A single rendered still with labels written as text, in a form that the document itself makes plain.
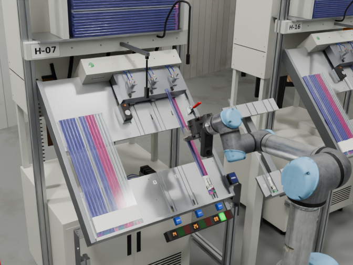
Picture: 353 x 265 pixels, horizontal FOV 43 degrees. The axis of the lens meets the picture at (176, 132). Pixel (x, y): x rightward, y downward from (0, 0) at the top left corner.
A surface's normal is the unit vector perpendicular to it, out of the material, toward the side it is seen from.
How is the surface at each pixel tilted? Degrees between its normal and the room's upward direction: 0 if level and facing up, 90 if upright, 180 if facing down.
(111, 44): 90
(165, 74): 44
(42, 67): 90
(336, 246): 0
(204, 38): 90
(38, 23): 90
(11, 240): 0
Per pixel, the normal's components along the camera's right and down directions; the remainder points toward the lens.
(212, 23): 0.73, 0.28
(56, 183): 0.03, -0.92
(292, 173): -0.86, 0.04
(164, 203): 0.40, -0.44
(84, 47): 0.55, 0.33
